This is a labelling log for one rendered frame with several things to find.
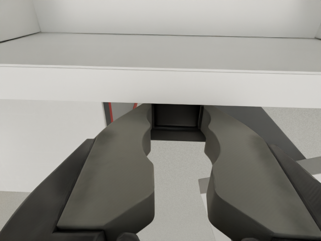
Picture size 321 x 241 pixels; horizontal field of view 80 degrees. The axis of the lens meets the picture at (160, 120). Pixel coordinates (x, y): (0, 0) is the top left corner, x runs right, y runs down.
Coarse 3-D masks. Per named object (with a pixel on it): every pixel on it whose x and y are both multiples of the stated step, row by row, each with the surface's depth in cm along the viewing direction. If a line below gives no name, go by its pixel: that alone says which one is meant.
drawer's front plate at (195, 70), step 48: (0, 48) 11; (48, 48) 11; (96, 48) 12; (144, 48) 12; (192, 48) 12; (240, 48) 12; (288, 48) 12; (0, 96) 9; (48, 96) 9; (96, 96) 9; (144, 96) 9; (192, 96) 9; (240, 96) 9; (288, 96) 9
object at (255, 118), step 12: (228, 108) 68; (240, 108) 66; (252, 108) 64; (240, 120) 60; (252, 120) 58; (264, 120) 57; (264, 132) 53; (276, 132) 51; (288, 144) 47; (300, 156) 43; (312, 168) 36; (204, 180) 41; (204, 192) 39; (204, 204) 40; (216, 240) 47; (228, 240) 47
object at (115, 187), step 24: (120, 120) 10; (144, 120) 10; (96, 144) 8; (120, 144) 8; (144, 144) 9; (96, 168) 7; (120, 168) 7; (144, 168) 7; (72, 192) 6; (96, 192) 6; (120, 192) 6; (144, 192) 6; (72, 216) 5; (96, 216) 5; (120, 216) 6; (144, 216) 6
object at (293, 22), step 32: (0, 0) 12; (32, 0) 15; (64, 0) 15; (96, 0) 15; (128, 0) 15; (160, 0) 15; (192, 0) 15; (224, 0) 15; (256, 0) 15; (288, 0) 15; (320, 0) 15; (0, 32) 12; (32, 32) 15; (64, 32) 16; (96, 32) 16; (128, 32) 16; (160, 32) 16; (192, 32) 16; (224, 32) 16; (256, 32) 16; (288, 32) 16; (320, 32) 15
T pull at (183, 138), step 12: (156, 108) 11; (168, 108) 11; (180, 108) 11; (192, 108) 11; (156, 120) 12; (168, 120) 12; (180, 120) 12; (192, 120) 12; (156, 132) 12; (168, 132) 12; (180, 132) 12; (192, 132) 12
